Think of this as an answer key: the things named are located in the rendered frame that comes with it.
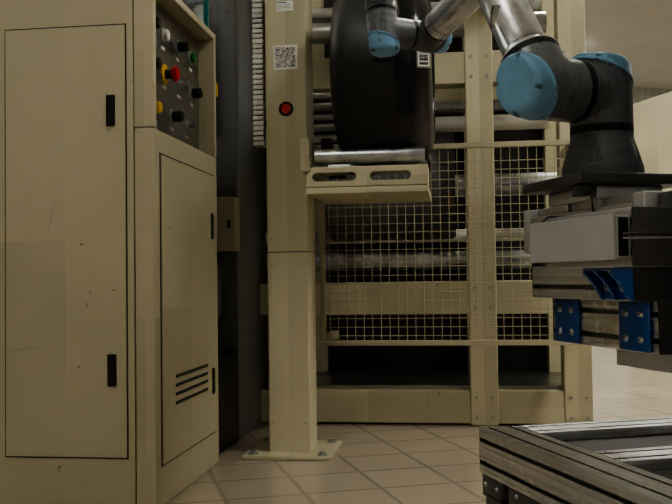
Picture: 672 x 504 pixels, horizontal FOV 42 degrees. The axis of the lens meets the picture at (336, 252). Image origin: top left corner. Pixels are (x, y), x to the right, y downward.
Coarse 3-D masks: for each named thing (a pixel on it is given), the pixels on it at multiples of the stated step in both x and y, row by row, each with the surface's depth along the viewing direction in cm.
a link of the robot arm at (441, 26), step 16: (448, 0) 204; (464, 0) 200; (432, 16) 210; (448, 16) 206; (464, 16) 205; (416, 32) 214; (432, 32) 213; (448, 32) 212; (416, 48) 217; (432, 48) 218; (448, 48) 220
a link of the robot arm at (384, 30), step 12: (372, 12) 212; (384, 12) 211; (396, 12) 214; (372, 24) 212; (384, 24) 210; (396, 24) 212; (408, 24) 213; (372, 36) 211; (384, 36) 210; (396, 36) 212; (408, 36) 213; (372, 48) 212; (384, 48) 210; (396, 48) 212; (408, 48) 216
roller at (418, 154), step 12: (312, 156) 259; (324, 156) 259; (336, 156) 259; (348, 156) 258; (360, 156) 258; (372, 156) 257; (384, 156) 257; (396, 156) 256; (408, 156) 256; (420, 156) 255
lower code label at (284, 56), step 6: (276, 48) 270; (282, 48) 269; (288, 48) 269; (294, 48) 269; (276, 54) 270; (282, 54) 269; (288, 54) 269; (294, 54) 269; (276, 60) 270; (282, 60) 269; (288, 60) 269; (294, 60) 269; (276, 66) 270; (282, 66) 269; (288, 66) 269; (294, 66) 269
